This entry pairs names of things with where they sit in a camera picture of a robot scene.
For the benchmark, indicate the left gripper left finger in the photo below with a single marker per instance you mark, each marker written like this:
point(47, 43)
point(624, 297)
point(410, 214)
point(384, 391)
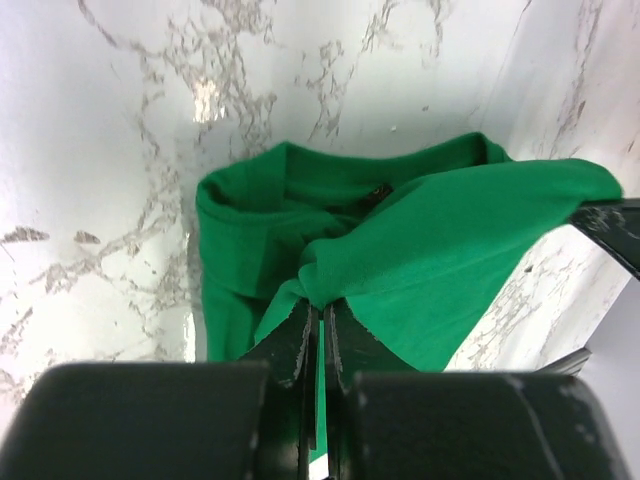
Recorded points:
point(288, 415)

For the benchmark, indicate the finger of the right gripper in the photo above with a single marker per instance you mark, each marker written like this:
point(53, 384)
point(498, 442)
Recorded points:
point(615, 227)

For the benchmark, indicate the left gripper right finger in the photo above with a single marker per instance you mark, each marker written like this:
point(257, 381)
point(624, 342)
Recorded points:
point(350, 348)

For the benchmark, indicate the green t shirt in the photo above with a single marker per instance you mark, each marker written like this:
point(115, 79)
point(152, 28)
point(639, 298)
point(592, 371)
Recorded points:
point(417, 245)

